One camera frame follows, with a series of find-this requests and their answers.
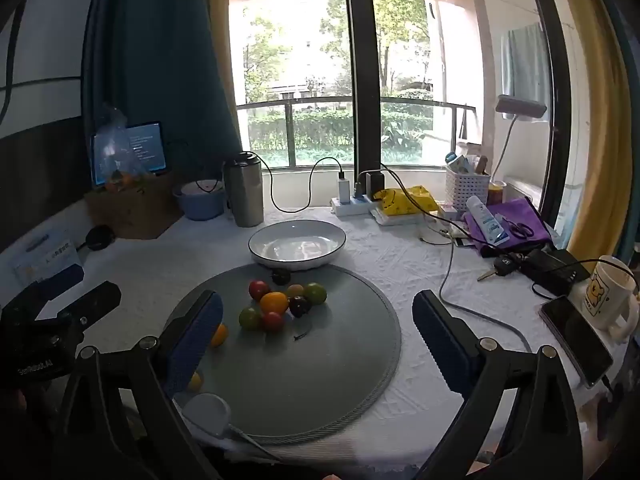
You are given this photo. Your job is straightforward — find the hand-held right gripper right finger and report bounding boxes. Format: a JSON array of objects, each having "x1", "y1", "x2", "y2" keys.
[{"x1": 412, "y1": 289, "x2": 586, "y2": 480}]

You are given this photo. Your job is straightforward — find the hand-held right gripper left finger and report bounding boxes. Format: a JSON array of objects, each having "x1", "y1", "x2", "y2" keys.
[{"x1": 50, "y1": 289, "x2": 226, "y2": 480}]

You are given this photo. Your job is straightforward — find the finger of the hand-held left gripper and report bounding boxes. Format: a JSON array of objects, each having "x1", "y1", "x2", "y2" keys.
[
  {"x1": 0, "y1": 282, "x2": 57, "y2": 322},
  {"x1": 59, "y1": 281, "x2": 122, "y2": 332}
]

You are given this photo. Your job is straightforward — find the white plate with dark rim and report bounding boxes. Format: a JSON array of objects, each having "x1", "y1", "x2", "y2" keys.
[{"x1": 248, "y1": 220, "x2": 347, "y2": 272}]

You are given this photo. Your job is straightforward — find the blue white box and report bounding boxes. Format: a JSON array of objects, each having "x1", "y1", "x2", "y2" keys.
[{"x1": 10, "y1": 230, "x2": 85, "y2": 301}]

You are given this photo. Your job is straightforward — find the black round plug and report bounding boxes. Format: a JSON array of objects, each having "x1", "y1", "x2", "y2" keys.
[{"x1": 75, "y1": 225, "x2": 115, "y2": 252}]

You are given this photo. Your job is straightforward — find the white round device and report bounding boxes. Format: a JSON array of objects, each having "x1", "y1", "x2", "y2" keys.
[{"x1": 182, "y1": 393, "x2": 232, "y2": 438}]

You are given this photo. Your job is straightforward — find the black car key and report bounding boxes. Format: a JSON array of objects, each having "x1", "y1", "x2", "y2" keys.
[{"x1": 477, "y1": 255, "x2": 521, "y2": 282}]

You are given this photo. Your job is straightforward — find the cardboard box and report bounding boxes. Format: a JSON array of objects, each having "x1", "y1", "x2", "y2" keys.
[{"x1": 82, "y1": 170, "x2": 183, "y2": 240}]

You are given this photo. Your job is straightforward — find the grey round placemat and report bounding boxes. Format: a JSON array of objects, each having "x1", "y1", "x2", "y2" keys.
[{"x1": 162, "y1": 262, "x2": 402, "y2": 445}]

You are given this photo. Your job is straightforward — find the white paper stack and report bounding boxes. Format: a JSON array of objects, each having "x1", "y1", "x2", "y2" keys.
[{"x1": 370, "y1": 205, "x2": 426, "y2": 227}]

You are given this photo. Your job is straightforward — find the white tube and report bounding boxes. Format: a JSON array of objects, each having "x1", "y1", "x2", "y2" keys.
[{"x1": 466, "y1": 196, "x2": 511, "y2": 247}]

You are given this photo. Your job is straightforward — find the blue bowl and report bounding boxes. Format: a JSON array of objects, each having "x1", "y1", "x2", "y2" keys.
[{"x1": 173, "y1": 180, "x2": 227, "y2": 222}]

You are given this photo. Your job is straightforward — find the black power adapter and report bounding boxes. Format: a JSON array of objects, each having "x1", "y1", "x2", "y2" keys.
[{"x1": 520, "y1": 248, "x2": 591, "y2": 296}]

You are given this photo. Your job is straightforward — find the black scissors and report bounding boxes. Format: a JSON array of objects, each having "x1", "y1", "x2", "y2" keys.
[{"x1": 500, "y1": 215, "x2": 536, "y2": 239}]

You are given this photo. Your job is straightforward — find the yellow bag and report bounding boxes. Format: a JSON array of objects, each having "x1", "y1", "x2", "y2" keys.
[{"x1": 374, "y1": 186, "x2": 441, "y2": 218}]

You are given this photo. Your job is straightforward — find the black smartphone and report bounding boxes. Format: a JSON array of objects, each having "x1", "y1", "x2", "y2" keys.
[{"x1": 539, "y1": 295, "x2": 615, "y2": 388}]

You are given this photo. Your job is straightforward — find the steel tumbler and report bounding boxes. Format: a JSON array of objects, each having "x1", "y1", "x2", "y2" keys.
[{"x1": 222, "y1": 151, "x2": 264, "y2": 228}]

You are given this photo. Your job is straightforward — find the white plastic basket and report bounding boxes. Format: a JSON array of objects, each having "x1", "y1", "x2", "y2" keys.
[{"x1": 445, "y1": 162, "x2": 490, "y2": 211}]

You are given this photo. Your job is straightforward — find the purple cloth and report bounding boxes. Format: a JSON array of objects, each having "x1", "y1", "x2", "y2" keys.
[{"x1": 462, "y1": 197, "x2": 556, "y2": 260}]

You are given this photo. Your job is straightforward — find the clear plastic bag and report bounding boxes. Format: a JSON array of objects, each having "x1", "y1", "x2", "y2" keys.
[{"x1": 92, "y1": 102, "x2": 146, "y2": 192}]

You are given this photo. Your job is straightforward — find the white power strip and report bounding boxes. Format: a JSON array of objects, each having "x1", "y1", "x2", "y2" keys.
[{"x1": 330, "y1": 195, "x2": 381, "y2": 217}]

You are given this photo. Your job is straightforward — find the tablet screen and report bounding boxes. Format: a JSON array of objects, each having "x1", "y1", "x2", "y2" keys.
[{"x1": 91, "y1": 121, "x2": 167, "y2": 187}]

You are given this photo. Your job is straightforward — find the white mug with bear print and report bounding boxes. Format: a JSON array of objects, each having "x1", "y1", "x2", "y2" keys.
[{"x1": 570, "y1": 255, "x2": 640, "y2": 343}]

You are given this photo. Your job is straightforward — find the balcony railing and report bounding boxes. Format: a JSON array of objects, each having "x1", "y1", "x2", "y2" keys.
[{"x1": 235, "y1": 96, "x2": 476, "y2": 168}]

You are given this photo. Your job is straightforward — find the yellow curtain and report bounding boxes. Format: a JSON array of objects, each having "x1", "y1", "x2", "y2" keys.
[{"x1": 550, "y1": 0, "x2": 633, "y2": 271}]

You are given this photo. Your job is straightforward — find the white desk lamp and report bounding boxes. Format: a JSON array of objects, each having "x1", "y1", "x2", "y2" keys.
[{"x1": 487, "y1": 95, "x2": 547, "y2": 191}]

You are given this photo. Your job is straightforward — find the teal curtain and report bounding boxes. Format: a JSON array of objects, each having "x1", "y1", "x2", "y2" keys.
[{"x1": 82, "y1": 0, "x2": 246, "y2": 171}]

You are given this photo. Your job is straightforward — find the hanging light blue towel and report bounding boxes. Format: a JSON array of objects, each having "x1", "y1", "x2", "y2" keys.
[{"x1": 502, "y1": 22, "x2": 551, "y2": 106}]

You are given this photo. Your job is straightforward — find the grey cable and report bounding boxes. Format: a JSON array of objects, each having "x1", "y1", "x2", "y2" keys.
[{"x1": 438, "y1": 220, "x2": 532, "y2": 356}]

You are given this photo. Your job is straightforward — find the long black cable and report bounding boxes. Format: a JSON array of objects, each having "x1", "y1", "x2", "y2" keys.
[{"x1": 355, "y1": 162, "x2": 481, "y2": 246}]

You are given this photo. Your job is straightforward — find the black charging cable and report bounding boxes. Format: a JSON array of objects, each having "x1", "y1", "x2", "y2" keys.
[{"x1": 240, "y1": 151, "x2": 346, "y2": 212}]

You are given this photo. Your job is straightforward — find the black window frame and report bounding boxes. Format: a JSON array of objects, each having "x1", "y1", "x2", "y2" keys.
[{"x1": 342, "y1": 0, "x2": 383, "y2": 196}]

